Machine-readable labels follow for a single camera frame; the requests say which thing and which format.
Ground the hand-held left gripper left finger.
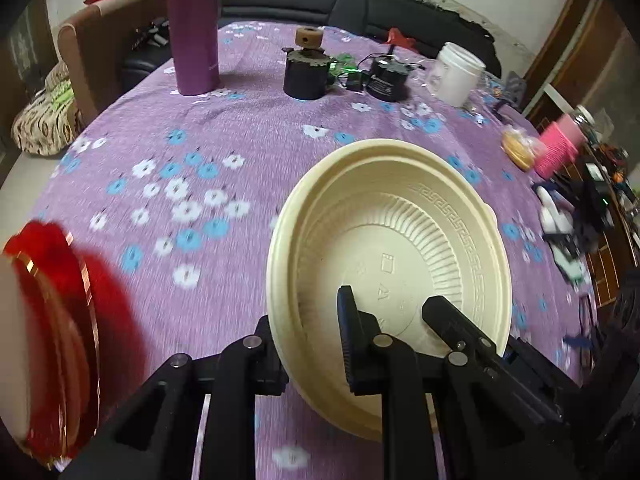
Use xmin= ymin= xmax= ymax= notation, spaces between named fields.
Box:
xmin=59 ymin=315 xmax=291 ymax=480

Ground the black leather sofa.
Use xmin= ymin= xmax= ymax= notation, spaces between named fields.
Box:
xmin=122 ymin=0 xmax=502 ymax=92

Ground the red small object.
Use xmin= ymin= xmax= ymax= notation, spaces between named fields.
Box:
xmin=385 ymin=27 xmax=417 ymax=49

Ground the purple tumbler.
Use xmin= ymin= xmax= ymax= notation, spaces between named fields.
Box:
xmin=164 ymin=0 xmax=221 ymax=97

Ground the cream plastic bowl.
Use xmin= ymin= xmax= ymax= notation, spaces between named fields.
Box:
xmin=265 ymin=138 xmax=514 ymax=444

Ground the red scalloped plate white label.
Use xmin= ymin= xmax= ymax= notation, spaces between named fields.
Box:
xmin=0 ymin=252 xmax=76 ymax=461

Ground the black device with brown spool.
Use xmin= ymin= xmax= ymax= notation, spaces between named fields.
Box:
xmin=282 ymin=26 xmax=331 ymax=101

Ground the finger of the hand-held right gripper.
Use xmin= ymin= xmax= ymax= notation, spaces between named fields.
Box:
xmin=421 ymin=295 xmax=507 ymax=387
xmin=504 ymin=336 xmax=582 ymax=412

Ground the white plastic jar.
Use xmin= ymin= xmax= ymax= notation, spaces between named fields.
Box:
xmin=427 ymin=42 xmax=487 ymax=109

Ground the green circuit board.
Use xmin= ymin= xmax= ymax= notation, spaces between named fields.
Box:
xmin=329 ymin=52 xmax=359 ymax=81

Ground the black and white clutter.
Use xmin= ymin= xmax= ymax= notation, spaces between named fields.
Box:
xmin=534 ymin=160 xmax=618 ymax=286

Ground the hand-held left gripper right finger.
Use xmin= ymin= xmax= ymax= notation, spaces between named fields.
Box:
xmin=336 ymin=285 xmax=507 ymax=480

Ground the purple floral tablecloth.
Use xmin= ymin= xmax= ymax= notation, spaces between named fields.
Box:
xmin=47 ymin=20 xmax=598 ymax=480

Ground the red scalloped plate gold rim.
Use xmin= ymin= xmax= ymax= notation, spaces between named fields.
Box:
xmin=2 ymin=220 xmax=102 ymax=472

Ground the black cylindrical device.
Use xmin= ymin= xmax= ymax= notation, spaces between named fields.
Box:
xmin=366 ymin=55 xmax=411 ymax=104

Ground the wooden door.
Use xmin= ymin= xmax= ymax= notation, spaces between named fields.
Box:
xmin=520 ymin=0 xmax=640 ymax=128

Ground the round bread in bag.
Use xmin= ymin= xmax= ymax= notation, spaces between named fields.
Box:
xmin=501 ymin=129 xmax=547 ymax=171

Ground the pink ribbed object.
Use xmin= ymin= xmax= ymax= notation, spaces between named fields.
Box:
xmin=534 ymin=113 xmax=587 ymax=180

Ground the patterned brown blanket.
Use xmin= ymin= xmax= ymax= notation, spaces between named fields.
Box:
xmin=10 ymin=61 xmax=84 ymax=157

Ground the brown armchair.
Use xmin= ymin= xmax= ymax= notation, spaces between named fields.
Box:
xmin=57 ymin=0 xmax=172 ymax=127

